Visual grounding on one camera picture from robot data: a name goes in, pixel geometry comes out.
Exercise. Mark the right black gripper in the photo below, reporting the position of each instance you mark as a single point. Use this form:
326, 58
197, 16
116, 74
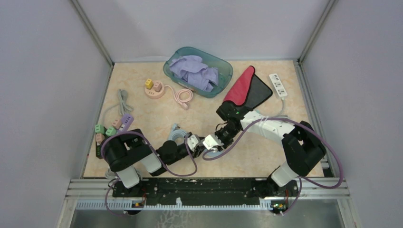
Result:
225, 143

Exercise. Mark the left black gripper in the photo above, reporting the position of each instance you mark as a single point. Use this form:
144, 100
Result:
197, 151

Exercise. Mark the blue round power socket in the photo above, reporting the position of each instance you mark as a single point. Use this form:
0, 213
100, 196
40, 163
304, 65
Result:
214, 153

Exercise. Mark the white power strip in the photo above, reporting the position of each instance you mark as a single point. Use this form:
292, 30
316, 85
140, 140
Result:
278, 86

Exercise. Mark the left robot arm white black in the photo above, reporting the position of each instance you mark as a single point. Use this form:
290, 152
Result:
122, 150

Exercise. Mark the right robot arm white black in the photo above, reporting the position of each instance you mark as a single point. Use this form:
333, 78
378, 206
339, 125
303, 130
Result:
302, 146

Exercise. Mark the pink round power socket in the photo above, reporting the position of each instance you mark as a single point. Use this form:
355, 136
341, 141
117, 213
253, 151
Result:
154, 95

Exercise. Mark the pink plug on pink socket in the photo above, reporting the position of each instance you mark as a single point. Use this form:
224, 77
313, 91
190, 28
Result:
157, 86

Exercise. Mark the yellow plug adapter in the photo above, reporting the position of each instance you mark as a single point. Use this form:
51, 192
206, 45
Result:
149, 84

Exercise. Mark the pink plug on purple strip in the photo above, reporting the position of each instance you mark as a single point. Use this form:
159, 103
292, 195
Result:
117, 123

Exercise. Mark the green plug on purple strip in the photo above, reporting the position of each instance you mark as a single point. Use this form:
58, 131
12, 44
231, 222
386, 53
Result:
110, 131

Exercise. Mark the pink plug on black strip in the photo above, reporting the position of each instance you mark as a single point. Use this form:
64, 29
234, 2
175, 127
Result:
99, 138

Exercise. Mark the green plug on black strip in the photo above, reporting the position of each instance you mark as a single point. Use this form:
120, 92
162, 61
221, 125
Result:
99, 129

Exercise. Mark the red and grey cloth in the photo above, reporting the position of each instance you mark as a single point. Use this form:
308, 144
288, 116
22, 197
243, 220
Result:
249, 90

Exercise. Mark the teal plastic basin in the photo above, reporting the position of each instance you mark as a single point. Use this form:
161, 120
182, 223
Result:
225, 70

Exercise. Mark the purple cloth in basin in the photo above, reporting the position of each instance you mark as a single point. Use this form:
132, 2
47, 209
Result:
193, 71

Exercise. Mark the purple power strip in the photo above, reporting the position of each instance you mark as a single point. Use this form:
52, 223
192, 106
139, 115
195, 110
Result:
126, 120

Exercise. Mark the black power strip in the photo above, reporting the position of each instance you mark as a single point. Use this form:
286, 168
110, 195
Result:
98, 151

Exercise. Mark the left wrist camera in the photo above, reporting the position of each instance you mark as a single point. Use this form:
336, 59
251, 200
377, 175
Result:
193, 142

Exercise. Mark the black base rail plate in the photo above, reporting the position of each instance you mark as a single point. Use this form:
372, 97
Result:
203, 191

